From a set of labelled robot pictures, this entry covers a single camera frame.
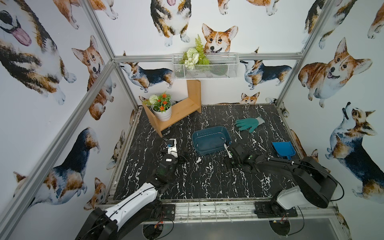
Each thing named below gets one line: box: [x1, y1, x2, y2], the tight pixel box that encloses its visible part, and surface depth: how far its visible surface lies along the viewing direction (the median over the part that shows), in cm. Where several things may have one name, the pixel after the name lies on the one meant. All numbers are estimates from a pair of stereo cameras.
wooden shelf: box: [142, 79, 202, 138], surface depth 109 cm
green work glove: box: [235, 116, 265, 133], surface depth 112 cm
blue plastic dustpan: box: [271, 141, 296, 160], surface depth 99 cm
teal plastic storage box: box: [192, 126, 232, 155], surface depth 105 cm
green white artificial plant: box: [179, 34, 211, 70], surface depth 82 cm
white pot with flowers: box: [149, 92, 172, 122], surface depth 97 cm
